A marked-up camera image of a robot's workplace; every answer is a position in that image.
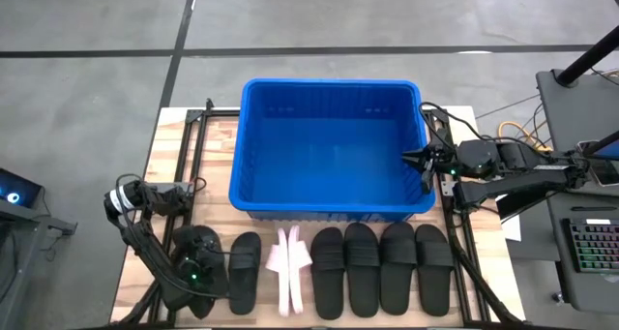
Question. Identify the white round object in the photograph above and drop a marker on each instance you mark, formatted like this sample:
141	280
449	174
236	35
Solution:
279	267

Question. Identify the grey equipment stand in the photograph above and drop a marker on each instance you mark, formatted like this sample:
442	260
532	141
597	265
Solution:
29	233

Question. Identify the smartphone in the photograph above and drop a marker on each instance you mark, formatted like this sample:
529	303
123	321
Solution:
602	163

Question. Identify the black aluminium table frame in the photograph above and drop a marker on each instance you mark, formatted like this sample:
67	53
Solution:
196	141

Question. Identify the black slide sandal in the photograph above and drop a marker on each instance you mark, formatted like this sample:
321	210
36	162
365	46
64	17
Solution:
397	267
244	272
212	234
328	272
433	267
362	267

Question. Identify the grey desk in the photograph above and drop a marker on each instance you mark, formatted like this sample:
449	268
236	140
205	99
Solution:
575	112

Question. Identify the blue plastic bin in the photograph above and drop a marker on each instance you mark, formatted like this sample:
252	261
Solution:
329	151

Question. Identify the computer with blue light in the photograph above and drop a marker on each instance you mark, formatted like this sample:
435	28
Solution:
17	189

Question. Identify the white slide sandal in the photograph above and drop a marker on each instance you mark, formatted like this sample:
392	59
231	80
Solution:
299	262

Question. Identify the backlit black keyboard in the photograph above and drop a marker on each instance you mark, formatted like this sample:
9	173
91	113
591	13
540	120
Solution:
595	245

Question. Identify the black pole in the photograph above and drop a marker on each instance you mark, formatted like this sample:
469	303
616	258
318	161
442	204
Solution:
587	56

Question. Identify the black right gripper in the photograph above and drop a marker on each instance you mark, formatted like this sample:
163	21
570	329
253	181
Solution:
442	161

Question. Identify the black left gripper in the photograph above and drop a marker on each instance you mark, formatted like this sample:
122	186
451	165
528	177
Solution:
194	267

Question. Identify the white paper sheet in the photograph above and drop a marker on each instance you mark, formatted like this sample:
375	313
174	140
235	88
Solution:
511	228

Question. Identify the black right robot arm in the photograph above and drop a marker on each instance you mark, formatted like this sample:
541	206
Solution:
512	185

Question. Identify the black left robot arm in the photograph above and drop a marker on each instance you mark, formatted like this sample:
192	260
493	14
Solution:
145	243

